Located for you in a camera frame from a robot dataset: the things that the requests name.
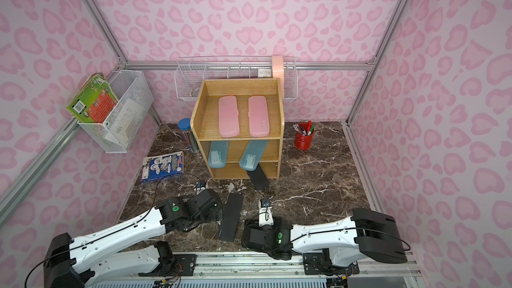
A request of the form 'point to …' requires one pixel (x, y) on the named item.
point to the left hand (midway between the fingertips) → (216, 210)
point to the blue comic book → (162, 166)
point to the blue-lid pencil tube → (184, 125)
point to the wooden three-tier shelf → (239, 124)
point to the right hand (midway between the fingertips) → (254, 223)
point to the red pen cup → (303, 141)
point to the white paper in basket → (127, 122)
